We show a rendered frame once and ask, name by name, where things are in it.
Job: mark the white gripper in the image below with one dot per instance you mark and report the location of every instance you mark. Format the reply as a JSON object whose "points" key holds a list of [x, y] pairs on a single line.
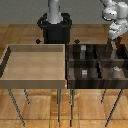
{"points": [[116, 29]]}

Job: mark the dark wooden compartment bin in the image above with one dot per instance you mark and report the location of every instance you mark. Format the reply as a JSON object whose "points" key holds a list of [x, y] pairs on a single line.
{"points": [[96, 81]]}

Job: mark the tall grey block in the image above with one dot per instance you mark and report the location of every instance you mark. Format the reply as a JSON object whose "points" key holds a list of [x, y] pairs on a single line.
{"points": [[82, 52]]}

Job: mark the small black knob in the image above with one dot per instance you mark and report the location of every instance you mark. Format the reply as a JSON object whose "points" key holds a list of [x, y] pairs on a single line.
{"points": [[38, 41], [77, 41]]}

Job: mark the round grey object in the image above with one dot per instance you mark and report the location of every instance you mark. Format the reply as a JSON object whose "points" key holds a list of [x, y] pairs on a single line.
{"points": [[116, 71]]}

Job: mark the small grey block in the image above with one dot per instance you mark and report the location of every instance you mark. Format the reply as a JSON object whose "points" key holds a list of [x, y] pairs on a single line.
{"points": [[84, 73]]}

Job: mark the grey metal table leg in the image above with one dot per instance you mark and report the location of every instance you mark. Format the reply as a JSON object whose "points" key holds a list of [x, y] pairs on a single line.
{"points": [[104, 96], [114, 106], [59, 105], [72, 106], [16, 106], [26, 96]]}

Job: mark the light wooden bin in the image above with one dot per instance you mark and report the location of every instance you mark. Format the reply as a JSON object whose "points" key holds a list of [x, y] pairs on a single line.
{"points": [[33, 66]]}

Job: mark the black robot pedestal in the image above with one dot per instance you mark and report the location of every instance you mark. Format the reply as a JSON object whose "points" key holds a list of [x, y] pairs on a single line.
{"points": [[56, 31]]}

